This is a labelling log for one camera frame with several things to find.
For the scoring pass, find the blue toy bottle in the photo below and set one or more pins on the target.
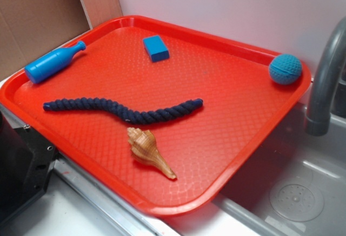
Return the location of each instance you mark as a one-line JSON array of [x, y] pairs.
[[51, 63]]

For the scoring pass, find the brown cardboard panel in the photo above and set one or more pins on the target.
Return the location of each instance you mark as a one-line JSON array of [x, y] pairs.
[[31, 28]]

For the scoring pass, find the blue dimpled ball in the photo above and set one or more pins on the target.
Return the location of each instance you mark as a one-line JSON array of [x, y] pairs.
[[285, 69]]

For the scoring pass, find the brown spiral seashell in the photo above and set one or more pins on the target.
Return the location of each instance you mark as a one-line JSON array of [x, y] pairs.
[[143, 147]]

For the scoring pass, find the grey toy faucet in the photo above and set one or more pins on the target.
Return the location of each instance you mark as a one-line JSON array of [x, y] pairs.
[[327, 95]]

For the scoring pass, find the red plastic tray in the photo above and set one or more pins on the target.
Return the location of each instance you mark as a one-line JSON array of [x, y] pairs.
[[241, 107]]

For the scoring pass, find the blue rectangular block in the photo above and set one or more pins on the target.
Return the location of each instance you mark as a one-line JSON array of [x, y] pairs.
[[156, 49]]

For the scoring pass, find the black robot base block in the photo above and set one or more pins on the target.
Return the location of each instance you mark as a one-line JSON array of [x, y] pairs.
[[27, 159]]

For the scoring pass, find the grey toy sink basin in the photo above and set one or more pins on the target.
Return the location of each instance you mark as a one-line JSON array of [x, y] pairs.
[[293, 184]]

